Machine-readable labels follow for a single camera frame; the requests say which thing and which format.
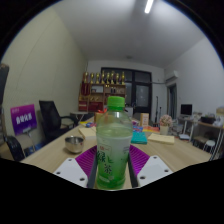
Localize small steel cup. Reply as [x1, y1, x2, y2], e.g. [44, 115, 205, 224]
[64, 135, 85, 154]

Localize white stool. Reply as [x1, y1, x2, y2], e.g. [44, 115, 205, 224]
[203, 139, 218, 154]

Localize ceiling tube light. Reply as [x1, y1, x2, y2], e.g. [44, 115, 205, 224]
[143, 0, 155, 14]

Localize black chair backrest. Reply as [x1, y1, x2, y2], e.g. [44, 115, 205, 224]
[5, 134, 26, 162]

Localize teal book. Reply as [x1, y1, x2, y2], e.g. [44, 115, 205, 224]
[130, 131, 148, 145]

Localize green tea drink bottle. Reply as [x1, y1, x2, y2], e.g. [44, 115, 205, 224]
[95, 95, 134, 191]

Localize pale yellow book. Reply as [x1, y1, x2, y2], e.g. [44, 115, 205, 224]
[78, 125, 98, 140]

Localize wooden shelf unit with trophies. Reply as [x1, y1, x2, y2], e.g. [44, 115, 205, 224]
[78, 69, 128, 113]

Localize small orange box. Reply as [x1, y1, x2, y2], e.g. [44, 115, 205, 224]
[139, 112, 150, 128]

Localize potted pink flowers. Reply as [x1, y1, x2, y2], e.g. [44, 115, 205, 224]
[159, 114, 174, 136]

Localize computer monitor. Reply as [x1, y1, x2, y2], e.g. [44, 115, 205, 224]
[180, 103, 193, 117]

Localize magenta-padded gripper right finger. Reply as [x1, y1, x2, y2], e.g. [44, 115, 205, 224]
[127, 144, 174, 189]

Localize black office chair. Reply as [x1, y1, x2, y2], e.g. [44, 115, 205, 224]
[38, 99, 79, 143]

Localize cluttered side desk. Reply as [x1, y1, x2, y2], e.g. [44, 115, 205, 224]
[178, 113, 224, 151]

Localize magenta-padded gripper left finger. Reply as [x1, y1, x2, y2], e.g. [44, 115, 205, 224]
[53, 144, 99, 190]

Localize yellow gift box red ribbon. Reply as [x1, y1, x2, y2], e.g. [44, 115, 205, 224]
[94, 108, 109, 125]

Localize pale yellow notepad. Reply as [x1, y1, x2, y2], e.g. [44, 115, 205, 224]
[147, 132, 176, 145]

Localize small white side table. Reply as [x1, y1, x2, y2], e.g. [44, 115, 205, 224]
[69, 110, 89, 123]

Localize purple sign board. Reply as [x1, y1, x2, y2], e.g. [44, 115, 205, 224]
[9, 103, 38, 136]

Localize white wall air conditioner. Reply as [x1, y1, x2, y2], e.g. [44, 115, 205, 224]
[164, 69, 179, 84]

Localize dark suitcase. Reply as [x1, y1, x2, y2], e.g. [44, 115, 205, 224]
[0, 63, 10, 98]

